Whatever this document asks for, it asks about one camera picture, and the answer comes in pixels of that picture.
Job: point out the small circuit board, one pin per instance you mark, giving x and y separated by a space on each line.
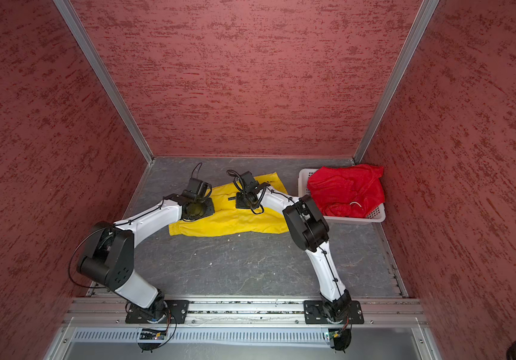
149 334
333 335

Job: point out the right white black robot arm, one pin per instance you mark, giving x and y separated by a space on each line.
310 232

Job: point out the white perforated cable duct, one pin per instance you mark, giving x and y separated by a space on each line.
310 337

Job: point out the yellow shorts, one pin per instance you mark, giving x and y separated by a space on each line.
229 220

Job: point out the white plastic laundry basket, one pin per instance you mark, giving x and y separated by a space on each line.
376 216

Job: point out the left corner aluminium post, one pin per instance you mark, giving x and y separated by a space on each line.
73 22

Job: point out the corner aluminium post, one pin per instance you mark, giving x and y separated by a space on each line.
73 22
413 38

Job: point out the left small circuit board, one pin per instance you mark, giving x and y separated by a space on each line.
149 334

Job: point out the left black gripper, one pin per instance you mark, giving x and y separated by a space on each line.
210 211

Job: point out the aluminium frame rail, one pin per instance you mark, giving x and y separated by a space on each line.
205 311

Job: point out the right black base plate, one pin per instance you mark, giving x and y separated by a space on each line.
314 311

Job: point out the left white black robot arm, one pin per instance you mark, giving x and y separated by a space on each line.
108 252

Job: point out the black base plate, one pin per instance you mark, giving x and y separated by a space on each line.
174 311
314 311

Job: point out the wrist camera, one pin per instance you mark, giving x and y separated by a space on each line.
248 182
197 190

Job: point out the right corner aluminium post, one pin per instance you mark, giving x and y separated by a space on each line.
413 38

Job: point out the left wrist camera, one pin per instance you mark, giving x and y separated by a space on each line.
197 190

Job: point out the red shorts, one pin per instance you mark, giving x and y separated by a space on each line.
352 192

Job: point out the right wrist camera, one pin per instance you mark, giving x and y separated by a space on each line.
248 182

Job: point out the right small circuit board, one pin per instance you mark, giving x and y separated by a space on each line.
333 335

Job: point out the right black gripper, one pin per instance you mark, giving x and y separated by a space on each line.
240 203

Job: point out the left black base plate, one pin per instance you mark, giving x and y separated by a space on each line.
174 311

